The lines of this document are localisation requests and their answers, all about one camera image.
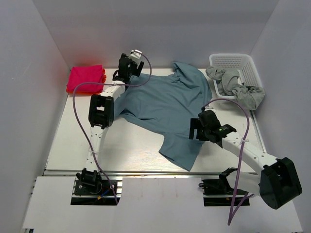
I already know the blue-grey t-shirt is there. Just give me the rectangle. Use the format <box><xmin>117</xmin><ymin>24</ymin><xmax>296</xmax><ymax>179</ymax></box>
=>
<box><xmin>114</xmin><ymin>62</ymin><xmax>212</xmax><ymax>171</ymax></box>

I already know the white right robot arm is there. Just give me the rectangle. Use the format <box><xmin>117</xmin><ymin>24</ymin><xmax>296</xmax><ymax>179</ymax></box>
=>
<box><xmin>189</xmin><ymin>110</ymin><xmax>302</xmax><ymax>210</ymax></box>

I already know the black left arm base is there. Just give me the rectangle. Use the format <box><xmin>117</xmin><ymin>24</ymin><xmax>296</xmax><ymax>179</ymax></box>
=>
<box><xmin>70</xmin><ymin>180</ymin><xmax>117</xmax><ymax>206</ymax></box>

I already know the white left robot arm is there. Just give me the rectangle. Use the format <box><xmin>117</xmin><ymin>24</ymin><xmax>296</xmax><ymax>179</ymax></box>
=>
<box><xmin>72</xmin><ymin>50</ymin><xmax>149</xmax><ymax>177</ymax></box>

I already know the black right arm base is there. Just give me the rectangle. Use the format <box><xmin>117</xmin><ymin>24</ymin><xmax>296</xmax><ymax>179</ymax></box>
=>
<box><xmin>198</xmin><ymin>179</ymin><xmax>234</xmax><ymax>207</ymax></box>

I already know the folded magenta t-shirt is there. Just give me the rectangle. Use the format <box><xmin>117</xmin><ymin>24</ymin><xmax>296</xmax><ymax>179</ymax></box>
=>
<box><xmin>66</xmin><ymin>64</ymin><xmax>104</xmax><ymax>94</ymax></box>

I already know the crumpled grey t-shirt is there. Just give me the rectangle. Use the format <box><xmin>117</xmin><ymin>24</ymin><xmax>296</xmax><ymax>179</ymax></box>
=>
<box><xmin>206</xmin><ymin>66</ymin><xmax>265</xmax><ymax>111</ymax></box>

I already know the white plastic basket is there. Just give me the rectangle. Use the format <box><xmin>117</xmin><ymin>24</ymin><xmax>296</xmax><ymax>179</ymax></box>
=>
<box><xmin>209</xmin><ymin>53</ymin><xmax>263</xmax><ymax>103</ymax></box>

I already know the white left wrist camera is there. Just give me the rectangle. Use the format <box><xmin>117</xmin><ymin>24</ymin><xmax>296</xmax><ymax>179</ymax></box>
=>
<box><xmin>129</xmin><ymin>50</ymin><xmax>142</xmax><ymax>63</ymax></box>

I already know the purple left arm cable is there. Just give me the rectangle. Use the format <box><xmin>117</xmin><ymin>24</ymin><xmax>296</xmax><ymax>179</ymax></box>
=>
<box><xmin>72</xmin><ymin>52</ymin><xmax>153</xmax><ymax>206</ymax></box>

